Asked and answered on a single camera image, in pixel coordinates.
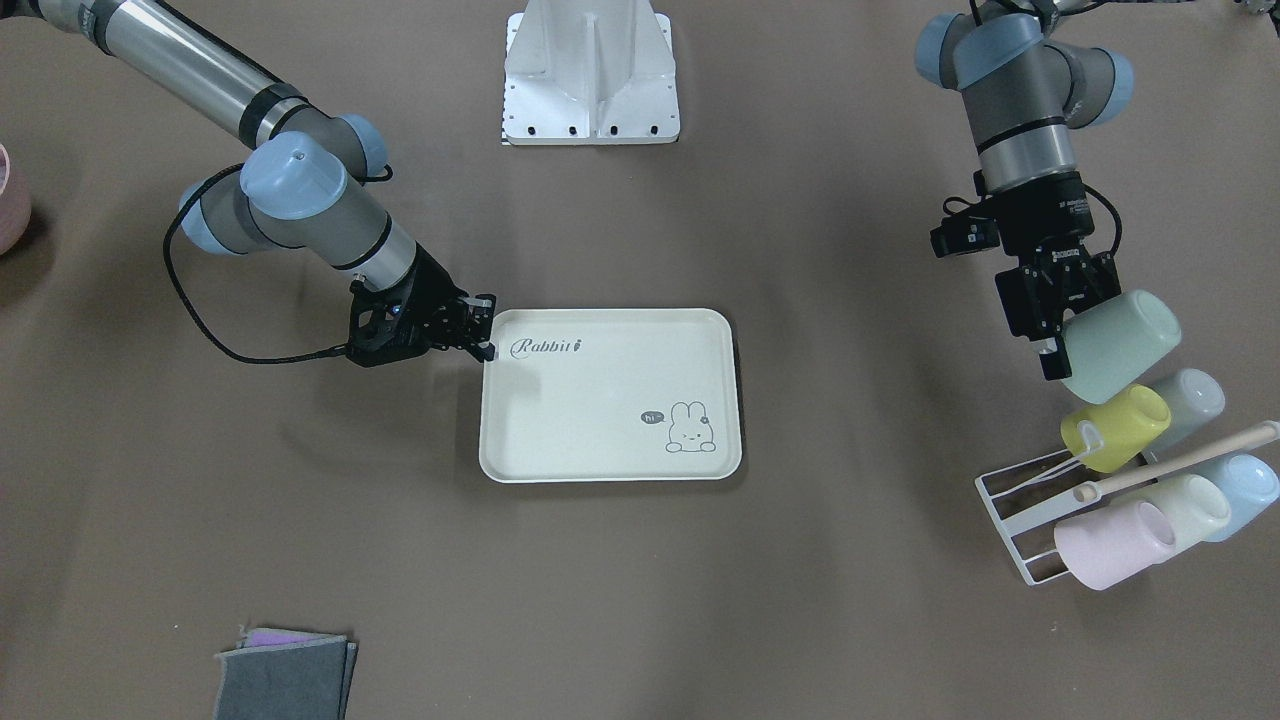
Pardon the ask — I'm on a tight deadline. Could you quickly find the grey folded cloth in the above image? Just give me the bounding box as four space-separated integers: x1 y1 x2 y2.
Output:
212 626 358 719

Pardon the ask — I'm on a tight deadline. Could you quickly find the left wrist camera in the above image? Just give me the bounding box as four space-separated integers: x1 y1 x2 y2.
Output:
931 215 1002 258

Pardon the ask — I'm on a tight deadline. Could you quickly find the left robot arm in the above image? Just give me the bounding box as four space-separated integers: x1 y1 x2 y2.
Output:
914 1 1134 380

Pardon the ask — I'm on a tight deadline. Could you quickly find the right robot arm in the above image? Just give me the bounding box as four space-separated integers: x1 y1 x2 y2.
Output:
3 1 497 368

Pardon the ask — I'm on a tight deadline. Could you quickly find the cream cup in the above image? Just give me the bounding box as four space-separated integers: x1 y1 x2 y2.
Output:
1133 474 1233 555

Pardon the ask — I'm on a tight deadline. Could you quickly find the white pedestal column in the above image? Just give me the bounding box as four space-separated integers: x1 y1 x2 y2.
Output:
500 1 682 146

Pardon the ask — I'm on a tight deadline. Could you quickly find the grey-blue cup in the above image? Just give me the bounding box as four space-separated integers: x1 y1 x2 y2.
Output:
1146 368 1228 454

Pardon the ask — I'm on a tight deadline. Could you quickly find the wooden rack handle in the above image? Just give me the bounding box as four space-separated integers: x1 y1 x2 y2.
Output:
1069 420 1279 506

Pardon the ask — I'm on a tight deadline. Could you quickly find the yellow cup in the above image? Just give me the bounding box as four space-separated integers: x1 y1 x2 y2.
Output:
1059 384 1172 473

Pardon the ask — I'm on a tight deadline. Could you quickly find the pink cup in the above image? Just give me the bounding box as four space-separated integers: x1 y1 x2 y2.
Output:
1053 501 1176 591

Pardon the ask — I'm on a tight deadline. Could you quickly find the pink bowl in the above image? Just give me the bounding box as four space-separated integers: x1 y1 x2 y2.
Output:
1 145 32 255

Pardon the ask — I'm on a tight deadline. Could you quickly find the light blue cup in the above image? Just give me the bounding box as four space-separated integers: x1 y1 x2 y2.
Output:
1192 452 1279 543

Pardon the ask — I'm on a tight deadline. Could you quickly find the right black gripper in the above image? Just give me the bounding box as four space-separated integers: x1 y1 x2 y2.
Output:
346 247 497 368

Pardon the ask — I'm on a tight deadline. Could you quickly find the cream rabbit tray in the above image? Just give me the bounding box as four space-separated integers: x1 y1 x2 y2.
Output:
477 307 742 484

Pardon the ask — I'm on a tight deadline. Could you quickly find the white wire cup rack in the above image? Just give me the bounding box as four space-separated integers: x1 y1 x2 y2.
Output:
974 450 1107 585

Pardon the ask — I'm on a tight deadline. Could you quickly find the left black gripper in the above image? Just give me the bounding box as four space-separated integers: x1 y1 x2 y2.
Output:
986 172 1123 380

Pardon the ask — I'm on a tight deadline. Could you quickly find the green cup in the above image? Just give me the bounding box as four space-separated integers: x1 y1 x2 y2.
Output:
1061 290 1181 404

